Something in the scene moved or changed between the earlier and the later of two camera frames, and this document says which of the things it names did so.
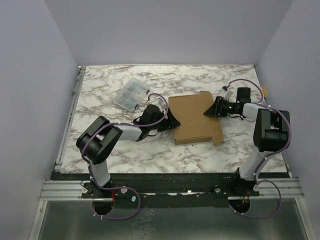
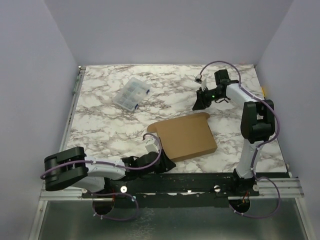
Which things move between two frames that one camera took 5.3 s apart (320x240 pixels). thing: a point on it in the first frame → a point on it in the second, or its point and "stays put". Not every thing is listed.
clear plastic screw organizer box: (132, 94) stays put
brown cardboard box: (194, 126) → (185, 137)
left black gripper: (170, 123) → (165, 164)
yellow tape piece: (263, 91) stays put
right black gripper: (219, 106) → (203, 97)
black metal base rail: (166, 190) stays put
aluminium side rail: (78, 82) stays put
